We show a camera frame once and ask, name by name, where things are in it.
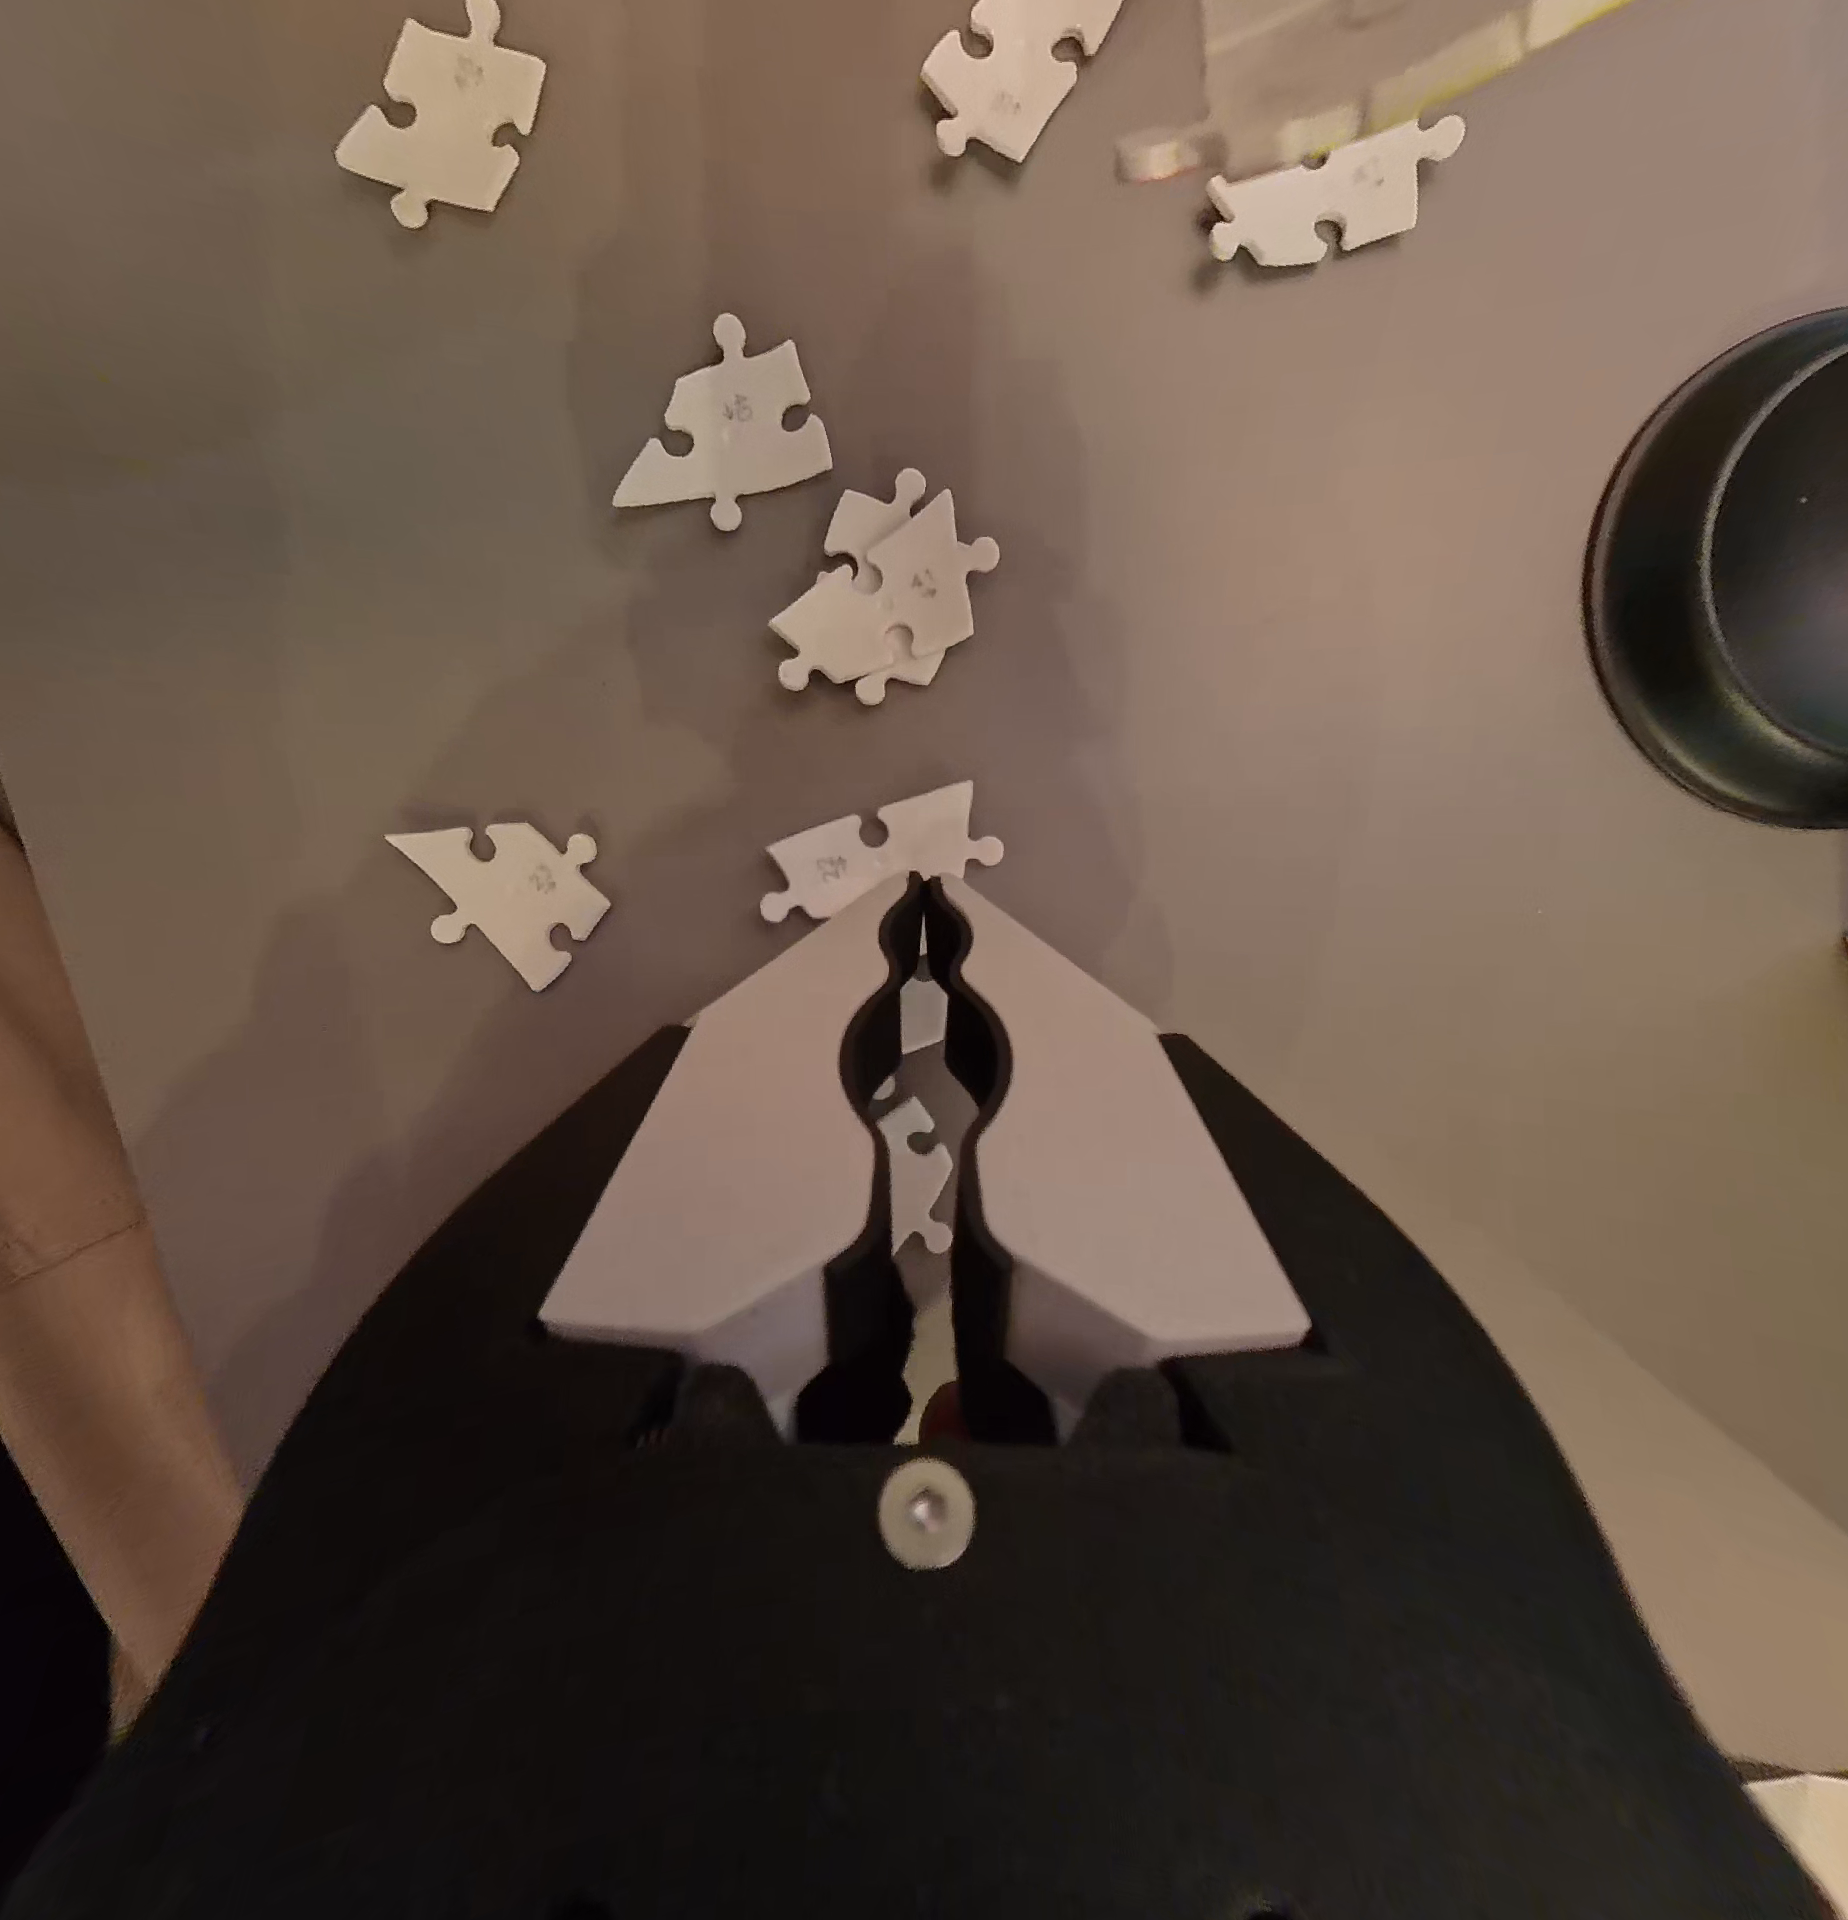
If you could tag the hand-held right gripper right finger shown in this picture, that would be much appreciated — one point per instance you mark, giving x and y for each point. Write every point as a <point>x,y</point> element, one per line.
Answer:
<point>1149,1199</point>

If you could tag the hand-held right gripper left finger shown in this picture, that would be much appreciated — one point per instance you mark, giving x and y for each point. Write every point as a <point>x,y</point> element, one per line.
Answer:
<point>714,1199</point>

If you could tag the single white puzzle piece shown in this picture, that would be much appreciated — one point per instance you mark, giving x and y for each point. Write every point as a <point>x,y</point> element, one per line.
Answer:
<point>833,870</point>

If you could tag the puzzle pieces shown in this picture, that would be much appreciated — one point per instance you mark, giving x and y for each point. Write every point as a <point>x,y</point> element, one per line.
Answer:
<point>489,899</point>

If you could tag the partly built puzzle ball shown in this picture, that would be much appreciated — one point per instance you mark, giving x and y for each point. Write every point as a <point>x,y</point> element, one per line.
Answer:
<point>1313,44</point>

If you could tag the black round ball stand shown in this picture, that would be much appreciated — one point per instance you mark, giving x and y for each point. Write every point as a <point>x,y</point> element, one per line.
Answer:
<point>1673,629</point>

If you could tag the person's beige clothing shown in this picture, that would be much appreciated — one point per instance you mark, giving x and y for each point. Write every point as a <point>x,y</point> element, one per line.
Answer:
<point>53,1199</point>

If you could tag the person's dark trousers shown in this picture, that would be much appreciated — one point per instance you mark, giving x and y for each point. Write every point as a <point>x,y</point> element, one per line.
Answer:
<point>24,1650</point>

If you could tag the folded instruction leaflet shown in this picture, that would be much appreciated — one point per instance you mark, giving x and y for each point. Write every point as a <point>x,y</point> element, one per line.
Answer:
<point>1839,1852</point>

